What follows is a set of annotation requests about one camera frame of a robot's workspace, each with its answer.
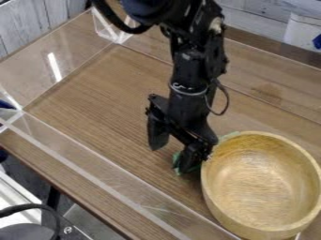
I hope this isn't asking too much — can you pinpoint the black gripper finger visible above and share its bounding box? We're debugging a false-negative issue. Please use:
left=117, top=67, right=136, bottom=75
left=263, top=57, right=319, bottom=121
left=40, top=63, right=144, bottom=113
left=179, top=142, right=212, bottom=172
left=147, top=113, right=169, bottom=151

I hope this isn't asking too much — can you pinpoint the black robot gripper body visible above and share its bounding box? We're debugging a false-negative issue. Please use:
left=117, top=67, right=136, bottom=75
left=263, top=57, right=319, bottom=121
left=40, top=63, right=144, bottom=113
left=145, top=87, right=217, bottom=145

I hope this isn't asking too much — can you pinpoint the green rectangular block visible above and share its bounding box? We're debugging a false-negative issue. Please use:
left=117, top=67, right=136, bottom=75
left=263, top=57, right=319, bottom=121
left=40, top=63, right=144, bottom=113
left=171, top=131, right=240, bottom=176

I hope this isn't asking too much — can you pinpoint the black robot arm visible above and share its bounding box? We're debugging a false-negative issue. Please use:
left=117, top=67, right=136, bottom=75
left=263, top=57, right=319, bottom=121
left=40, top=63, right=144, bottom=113
left=90, top=0, right=228, bottom=173

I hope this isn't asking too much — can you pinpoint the brown wooden bowl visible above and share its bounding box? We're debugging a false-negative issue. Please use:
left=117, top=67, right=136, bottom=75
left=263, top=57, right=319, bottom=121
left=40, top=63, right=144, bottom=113
left=200, top=131, right=321, bottom=240

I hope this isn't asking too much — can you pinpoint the black table leg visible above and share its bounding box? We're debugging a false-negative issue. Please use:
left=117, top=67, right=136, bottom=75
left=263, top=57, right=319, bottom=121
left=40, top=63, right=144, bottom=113
left=46, top=187, right=61, bottom=210

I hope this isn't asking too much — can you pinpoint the grey metal plate with screw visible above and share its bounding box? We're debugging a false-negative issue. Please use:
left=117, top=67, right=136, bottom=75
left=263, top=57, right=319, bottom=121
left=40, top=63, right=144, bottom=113
left=57, top=203, right=125, bottom=240

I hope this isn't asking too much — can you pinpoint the blue object at left edge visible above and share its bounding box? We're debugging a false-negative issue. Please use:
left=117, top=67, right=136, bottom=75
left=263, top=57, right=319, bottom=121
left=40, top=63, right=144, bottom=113
left=0, top=99, right=15, bottom=109

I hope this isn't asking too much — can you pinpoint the white cylindrical container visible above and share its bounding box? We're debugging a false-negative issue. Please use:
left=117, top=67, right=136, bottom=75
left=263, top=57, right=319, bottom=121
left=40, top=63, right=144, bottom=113
left=283, top=12, right=321, bottom=53

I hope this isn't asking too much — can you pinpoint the clear acrylic corner bracket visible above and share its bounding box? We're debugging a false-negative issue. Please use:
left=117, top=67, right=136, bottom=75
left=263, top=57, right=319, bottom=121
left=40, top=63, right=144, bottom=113
left=90, top=7, right=132, bottom=44

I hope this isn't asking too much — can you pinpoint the clear acrylic front wall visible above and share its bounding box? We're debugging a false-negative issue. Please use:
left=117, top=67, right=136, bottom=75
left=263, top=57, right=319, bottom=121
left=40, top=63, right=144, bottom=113
left=5, top=94, right=239, bottom=240

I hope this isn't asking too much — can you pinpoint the black cable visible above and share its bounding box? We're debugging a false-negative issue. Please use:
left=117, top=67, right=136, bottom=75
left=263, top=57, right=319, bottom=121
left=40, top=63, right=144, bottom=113
left=0, top=202, right=61, bottom=240

